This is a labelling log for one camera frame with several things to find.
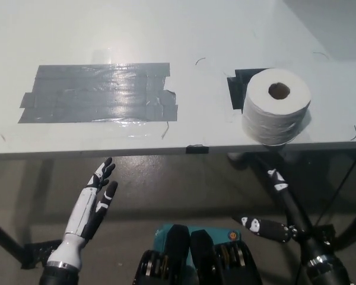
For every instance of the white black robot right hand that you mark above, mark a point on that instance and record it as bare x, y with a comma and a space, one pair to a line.
299, 225

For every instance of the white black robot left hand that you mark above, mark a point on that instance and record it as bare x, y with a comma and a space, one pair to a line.
83, 207

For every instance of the white toilet paper roll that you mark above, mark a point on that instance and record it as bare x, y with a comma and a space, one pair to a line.
273, 118

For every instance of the black teal robot body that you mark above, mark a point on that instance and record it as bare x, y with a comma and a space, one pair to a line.
201, 258

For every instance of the black tape square spot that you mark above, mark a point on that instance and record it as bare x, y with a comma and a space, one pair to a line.
237, 89

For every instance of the black table foot plate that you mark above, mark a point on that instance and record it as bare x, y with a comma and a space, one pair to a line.
326, 234
38, 253

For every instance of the black metal table leg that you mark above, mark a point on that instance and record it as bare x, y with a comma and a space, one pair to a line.
342, 181
6, 237

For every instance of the small black tape piece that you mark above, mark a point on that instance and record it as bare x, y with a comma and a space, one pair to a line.
197, 149

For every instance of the grey duct tape patch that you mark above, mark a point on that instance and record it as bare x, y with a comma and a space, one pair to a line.
98, 95

